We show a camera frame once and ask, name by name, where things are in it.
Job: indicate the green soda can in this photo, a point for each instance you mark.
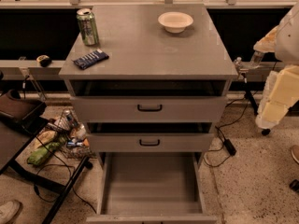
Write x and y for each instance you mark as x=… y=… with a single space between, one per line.
x=87 y=26

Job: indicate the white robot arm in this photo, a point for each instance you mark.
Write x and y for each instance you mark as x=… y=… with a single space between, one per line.
x=287 y=39

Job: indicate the grey drawer cabinet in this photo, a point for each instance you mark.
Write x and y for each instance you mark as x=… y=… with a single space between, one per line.
x=139 y=48

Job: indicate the bottom grey drawer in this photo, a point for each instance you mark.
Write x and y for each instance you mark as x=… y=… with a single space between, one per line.
x=150 y=188

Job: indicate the top grey drawer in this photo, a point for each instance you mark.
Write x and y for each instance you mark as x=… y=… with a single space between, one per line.
x=148 y=100

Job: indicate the clear plastic water bottle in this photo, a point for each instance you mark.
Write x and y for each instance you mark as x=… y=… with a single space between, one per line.
x=256 y=59

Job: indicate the black tripod stand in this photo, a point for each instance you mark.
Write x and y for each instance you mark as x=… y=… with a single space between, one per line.
x=242 y=71

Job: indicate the brown shoe at right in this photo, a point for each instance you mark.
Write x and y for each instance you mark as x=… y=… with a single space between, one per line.
x=295 y=153

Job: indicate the white bowl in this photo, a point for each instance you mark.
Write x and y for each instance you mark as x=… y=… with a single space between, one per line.
x=175 y=22

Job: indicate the dark blue snack bar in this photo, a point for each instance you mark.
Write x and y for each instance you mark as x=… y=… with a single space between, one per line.
x=90 y=59

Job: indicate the black tape measure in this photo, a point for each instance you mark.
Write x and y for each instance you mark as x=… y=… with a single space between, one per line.
x=44 y=60

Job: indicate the black side table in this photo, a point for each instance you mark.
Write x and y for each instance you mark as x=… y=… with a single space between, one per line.
x=21 y=122

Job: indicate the green snack bag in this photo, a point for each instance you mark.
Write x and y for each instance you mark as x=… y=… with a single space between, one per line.
x=45 y=150

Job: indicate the white shoe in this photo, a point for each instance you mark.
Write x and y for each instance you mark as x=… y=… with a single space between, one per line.
x=9 y=212

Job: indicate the wire basket of items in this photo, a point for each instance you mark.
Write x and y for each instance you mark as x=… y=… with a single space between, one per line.
x=72 y=134

